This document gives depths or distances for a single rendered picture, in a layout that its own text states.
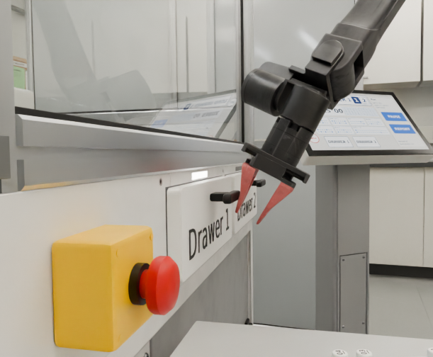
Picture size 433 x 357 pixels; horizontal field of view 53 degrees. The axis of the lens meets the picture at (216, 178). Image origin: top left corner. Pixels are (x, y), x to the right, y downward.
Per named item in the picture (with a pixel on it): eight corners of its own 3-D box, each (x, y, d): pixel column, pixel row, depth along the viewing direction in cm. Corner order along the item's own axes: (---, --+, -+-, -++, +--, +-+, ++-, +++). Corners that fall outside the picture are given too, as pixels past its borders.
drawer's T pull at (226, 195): (240, 198, 66) (240, 190, 66) (230, 204, 59) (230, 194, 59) (217, 198, 67) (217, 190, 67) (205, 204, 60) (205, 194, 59)
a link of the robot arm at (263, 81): (348, 42, 59) (353, 83, 66) (280, 22, 65) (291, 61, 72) (297, 108, 57) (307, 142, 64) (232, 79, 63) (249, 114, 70)
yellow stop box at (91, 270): (164, 315, 34) (161, 224, 34) (123, 357, 27) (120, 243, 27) (104, 311, 35) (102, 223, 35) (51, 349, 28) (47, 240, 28)
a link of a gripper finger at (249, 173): (227, 202, 68) (254, 149, 67) (267, 224, 67) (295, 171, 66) (219, 207, 62) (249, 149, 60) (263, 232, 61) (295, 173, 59)
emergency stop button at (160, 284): (184, 304, 32) (183, 251, 32) (166, 325, 28) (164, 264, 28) (146, 302, 33) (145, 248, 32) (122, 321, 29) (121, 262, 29)
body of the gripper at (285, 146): (244, 154, 67) (266, 110, 66) (303, 184, 66) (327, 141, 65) (238, 153, 61) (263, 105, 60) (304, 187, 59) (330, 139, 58)
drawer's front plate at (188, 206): (232, 237, 78) (231, 176, 77) (182, 284, 49) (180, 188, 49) (222, 236, 78) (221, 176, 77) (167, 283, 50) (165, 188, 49)
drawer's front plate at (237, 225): (256, 214, 108) (256, 169, 108) (234, 234, 80) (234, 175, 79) (249, 213, 109) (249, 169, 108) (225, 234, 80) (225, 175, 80)
